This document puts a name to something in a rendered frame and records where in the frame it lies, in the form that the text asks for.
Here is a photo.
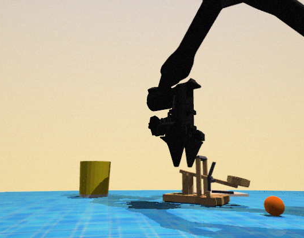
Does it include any olive yellow cylinder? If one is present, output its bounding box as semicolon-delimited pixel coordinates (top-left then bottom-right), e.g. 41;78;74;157
79;161;111;197

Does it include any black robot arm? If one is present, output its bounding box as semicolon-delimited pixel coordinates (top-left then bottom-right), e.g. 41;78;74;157
147;0;304;137

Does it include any wooden catapult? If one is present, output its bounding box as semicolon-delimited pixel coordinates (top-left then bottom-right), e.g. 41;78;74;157
162;155;250;206

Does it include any orange ball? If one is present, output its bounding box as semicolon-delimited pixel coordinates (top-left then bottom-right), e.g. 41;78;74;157
263;196;285;216

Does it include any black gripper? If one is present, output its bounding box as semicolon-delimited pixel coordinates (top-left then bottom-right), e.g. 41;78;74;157
157;104;205;167

